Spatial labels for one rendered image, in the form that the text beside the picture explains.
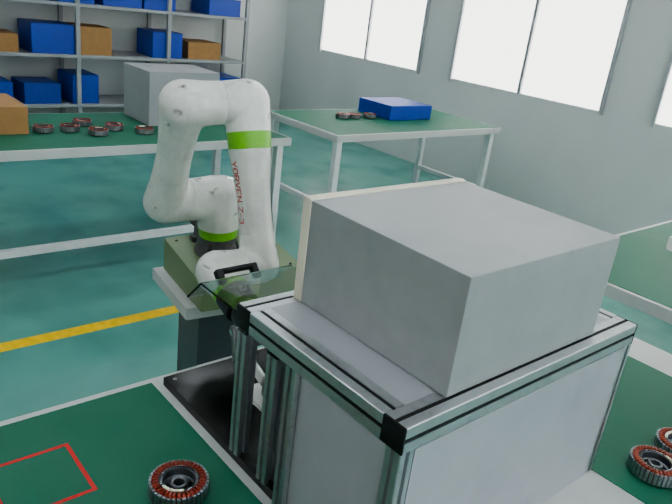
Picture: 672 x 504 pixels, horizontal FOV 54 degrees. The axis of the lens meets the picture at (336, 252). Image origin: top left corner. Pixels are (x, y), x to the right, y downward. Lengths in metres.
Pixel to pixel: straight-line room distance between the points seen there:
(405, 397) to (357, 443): 0.11
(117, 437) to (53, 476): 0.15
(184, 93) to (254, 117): 0.18
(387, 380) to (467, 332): 0.15
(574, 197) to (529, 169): 0.54
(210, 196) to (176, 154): 0.25
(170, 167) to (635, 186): 4.87
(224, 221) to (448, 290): 1.18
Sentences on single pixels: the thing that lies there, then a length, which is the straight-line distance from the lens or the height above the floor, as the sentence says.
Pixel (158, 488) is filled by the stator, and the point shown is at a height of 0.78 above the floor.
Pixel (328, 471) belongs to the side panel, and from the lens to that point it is 1.16.
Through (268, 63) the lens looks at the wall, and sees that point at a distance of 9.34.
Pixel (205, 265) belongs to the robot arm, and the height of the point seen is 1.00.
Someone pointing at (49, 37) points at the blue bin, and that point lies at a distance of 7.47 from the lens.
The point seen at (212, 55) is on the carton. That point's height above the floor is 0.83.
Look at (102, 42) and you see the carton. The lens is 7.67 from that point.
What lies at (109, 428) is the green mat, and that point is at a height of 0.75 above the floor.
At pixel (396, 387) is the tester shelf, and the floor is 1.11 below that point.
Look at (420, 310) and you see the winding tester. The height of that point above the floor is 1.23.
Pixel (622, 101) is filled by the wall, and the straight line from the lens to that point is 6.22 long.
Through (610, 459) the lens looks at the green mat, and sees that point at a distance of 1.71.
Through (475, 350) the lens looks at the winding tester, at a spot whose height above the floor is 1.19.
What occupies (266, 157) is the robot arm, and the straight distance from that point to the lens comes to 1.75.
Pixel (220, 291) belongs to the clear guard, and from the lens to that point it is 1.40.
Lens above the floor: 1.66
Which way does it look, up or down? 21 degrees down
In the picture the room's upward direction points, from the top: 7 degrees clockwise
